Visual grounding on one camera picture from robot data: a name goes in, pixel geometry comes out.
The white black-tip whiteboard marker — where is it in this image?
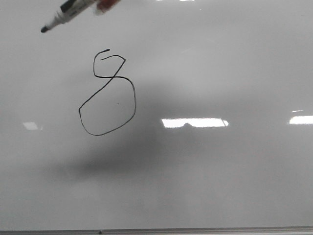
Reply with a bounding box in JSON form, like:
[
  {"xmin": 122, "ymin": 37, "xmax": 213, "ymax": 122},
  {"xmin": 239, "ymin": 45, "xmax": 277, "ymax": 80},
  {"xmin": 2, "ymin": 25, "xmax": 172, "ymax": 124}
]
[{"xmin": 41, "ymin": 0, "xmax": 96, "ymax": 33}]

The white glossy whiteboard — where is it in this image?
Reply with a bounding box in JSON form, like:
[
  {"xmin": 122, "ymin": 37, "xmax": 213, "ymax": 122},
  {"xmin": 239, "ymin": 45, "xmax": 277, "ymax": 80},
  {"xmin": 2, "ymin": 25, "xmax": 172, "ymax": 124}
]
[{"xmin": 0, "ymin": 0, "xmax": 313, "ymax": 230}]

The grey aluminium whiteboard frame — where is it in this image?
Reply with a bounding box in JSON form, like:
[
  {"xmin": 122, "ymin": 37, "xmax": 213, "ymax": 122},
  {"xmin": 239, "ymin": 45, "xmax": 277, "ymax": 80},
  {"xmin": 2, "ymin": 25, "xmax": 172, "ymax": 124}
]
[{"xmin": 0, "ymin": 226, "xmax": 313, "ymax": 235}]

